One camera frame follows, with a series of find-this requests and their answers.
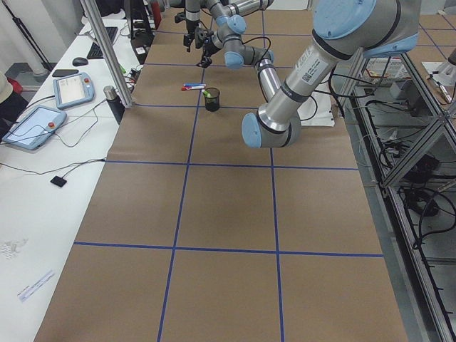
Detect aluminium truss frame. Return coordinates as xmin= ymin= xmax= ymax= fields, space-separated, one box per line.
xmin=333 ymin=46 xmax=455 ymax=341

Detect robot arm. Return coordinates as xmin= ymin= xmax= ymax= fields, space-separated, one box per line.
xmin=185 ymin=1 xmax=421 ymax=148
xmin=169 ymin=0 xmax=274 ymax=52

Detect aluminium frame post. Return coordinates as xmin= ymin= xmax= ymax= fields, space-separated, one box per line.
xmin=81 ymin=0 xmax=133 ymax=108

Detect small black square pad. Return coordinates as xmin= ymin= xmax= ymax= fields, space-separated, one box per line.
xmin=50 ymin=176 xmax=67 ymax=188

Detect black mesh pen cup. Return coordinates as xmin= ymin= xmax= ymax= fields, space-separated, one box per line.
xmin=204 ymin=87 xmax=220 ymax=112

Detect black computer mouse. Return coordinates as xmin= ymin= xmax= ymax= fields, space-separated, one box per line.
xmin=72 ymin=57 xmax=88 ymax=66

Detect far teach pendant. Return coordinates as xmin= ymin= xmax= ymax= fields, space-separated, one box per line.
xmin=53 ymin=73 xmax=95 ymax=110

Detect dark water bottle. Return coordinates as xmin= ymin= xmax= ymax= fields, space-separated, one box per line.
xmin=103 ymin=85 xmax=125 ymax=124

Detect black smartphone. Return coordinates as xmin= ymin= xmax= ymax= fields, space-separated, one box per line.
xmin=52 ymin=69 xmax=79 ymax=78

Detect red whiteboard marker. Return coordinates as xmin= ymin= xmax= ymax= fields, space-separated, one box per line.
xmin=181 ymin=85 xmax=206 ymax=91

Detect black keyboard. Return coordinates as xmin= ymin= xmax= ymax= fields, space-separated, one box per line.
xmin=86 ymin=26 xmax=119 ymax=60

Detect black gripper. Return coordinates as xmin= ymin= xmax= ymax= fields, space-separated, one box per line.
xmin=183 ymin=21 xmax=200 ymax=50
xmin=195 ymin=28 xmax=217 ymax=68

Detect teach pendant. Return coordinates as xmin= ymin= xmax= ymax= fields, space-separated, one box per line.
xmin=2 ymin=105 xmax=67 ymax=150
xmin=53 ymin=73 xmax=95 ymax=110

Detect near teach pendant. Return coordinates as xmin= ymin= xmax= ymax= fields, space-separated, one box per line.
xmin=2 ymin=105 xmax=67 ymax=150

